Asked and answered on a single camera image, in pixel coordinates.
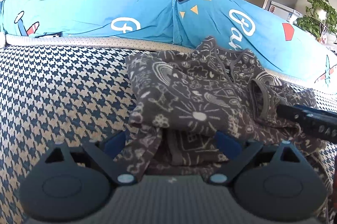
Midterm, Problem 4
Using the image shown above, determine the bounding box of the leafy potted plant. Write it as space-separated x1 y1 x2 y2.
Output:
295 0 337 41

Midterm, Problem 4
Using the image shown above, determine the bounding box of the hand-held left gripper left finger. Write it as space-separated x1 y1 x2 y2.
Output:
41 131 139 185

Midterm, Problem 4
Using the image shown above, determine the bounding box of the blue printed sofa cover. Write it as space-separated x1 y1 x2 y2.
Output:
0 0 337 94

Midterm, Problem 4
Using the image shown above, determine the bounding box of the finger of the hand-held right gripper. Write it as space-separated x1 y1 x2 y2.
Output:
276 104 319 122

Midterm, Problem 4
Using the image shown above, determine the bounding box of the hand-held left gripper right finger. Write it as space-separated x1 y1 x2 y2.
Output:
208 131 303 184

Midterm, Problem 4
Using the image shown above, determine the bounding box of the grey patterned zip jacket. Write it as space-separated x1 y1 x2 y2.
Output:
125 36 329 224

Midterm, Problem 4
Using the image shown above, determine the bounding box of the houndstooth sofa seat cover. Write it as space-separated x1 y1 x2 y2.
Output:
0 32 337 224

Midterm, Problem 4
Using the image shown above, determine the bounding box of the white chest freezer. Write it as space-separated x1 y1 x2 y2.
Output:
269 1 303 23

